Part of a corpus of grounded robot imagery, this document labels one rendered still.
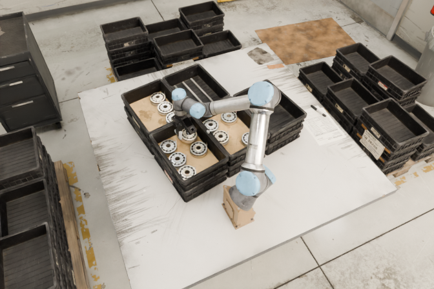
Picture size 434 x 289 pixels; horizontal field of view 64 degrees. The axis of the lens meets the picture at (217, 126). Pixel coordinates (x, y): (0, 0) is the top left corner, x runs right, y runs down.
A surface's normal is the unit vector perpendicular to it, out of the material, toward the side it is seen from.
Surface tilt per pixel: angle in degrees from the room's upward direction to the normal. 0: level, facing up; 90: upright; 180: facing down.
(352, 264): 0
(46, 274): 0
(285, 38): 0
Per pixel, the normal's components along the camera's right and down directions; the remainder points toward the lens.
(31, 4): 0.41, 0.69
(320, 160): 0.02, -0.65
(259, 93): -0.42, -0.16
